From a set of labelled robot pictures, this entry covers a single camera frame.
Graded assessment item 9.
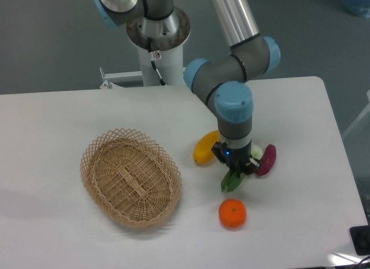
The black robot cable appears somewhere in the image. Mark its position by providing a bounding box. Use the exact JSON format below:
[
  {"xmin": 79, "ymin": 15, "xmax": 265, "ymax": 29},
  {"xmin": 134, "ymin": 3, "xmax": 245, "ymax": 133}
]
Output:
[{"xmin": 147, "ymin": 37, "xmax": 167, "ymax": 86}]

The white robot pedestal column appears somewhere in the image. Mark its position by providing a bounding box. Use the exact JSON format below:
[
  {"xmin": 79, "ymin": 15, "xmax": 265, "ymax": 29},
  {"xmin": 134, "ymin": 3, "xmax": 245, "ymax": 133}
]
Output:
[{"xmin": 127, "ymin": 7, "xmax": 191, "ymax": 86}]

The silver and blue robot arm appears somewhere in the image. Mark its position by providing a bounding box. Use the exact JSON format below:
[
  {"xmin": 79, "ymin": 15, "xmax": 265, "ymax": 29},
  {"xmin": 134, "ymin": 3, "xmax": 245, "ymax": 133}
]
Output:
[{"xmin": 93, "ymin": 0, "xmax": 280, "ymax": 176}]

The yellow mango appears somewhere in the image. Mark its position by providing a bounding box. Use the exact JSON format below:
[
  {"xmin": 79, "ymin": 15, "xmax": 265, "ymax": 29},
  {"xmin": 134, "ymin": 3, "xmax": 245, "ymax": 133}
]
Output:
[{"xmin": 193, "ymin": 130, "xmax": 219, "ymax": 165}]

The white metal base frame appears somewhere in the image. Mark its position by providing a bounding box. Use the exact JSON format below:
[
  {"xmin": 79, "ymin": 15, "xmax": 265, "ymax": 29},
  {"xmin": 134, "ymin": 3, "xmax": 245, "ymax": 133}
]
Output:
[{"xmin": 99, "ymin": 66, "xmax": 187, "ymax": 89}]

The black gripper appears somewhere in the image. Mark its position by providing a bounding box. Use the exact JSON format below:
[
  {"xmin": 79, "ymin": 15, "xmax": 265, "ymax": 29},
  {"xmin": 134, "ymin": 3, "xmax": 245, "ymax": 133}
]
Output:
[{"xmin": 211, "ymin": 142, "xmax": 261, "ymax": 175}]

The blue plastic bag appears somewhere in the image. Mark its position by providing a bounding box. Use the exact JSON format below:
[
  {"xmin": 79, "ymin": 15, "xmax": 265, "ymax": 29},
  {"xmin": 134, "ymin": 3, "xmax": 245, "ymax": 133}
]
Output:
[{"xmin": 341, "ymin": 0, "xmax": 369, "ymax": 19}]

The purple sweet potato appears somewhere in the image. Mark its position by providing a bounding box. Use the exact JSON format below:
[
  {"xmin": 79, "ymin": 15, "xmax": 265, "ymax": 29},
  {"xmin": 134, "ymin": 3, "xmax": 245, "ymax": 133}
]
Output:
[{"xmin": 256, "ymin": 144, "xmax": 277, "ymax": 176}]

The orange tangerine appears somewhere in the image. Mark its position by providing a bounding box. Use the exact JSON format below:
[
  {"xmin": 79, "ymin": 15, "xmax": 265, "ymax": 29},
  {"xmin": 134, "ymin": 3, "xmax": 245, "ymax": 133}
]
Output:
[{"xmin": 219, "ymin": 199, "xmax": 247, "ymax": 229}]

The green bok choy vegetable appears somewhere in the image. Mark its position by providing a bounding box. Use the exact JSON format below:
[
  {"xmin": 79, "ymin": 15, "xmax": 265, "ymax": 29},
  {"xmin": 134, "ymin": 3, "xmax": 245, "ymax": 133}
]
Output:
[{"xmin": 220, "ymin": 144, "xmax": 263, "ymax": 193}]

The woven wicker basket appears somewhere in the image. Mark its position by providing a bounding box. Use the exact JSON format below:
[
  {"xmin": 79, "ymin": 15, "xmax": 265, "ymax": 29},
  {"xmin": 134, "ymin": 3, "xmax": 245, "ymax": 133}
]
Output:
[{"xmin": 80, "ymin": 128, "xmax": 182, "ymax": 229}]

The black device at table edge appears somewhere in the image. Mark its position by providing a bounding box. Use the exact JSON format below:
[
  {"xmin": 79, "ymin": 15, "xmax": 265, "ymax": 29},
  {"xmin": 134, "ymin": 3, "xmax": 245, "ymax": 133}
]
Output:
[{"xmin": 349, "ymin": 225, "xmax": 369, "ymax": 256}]

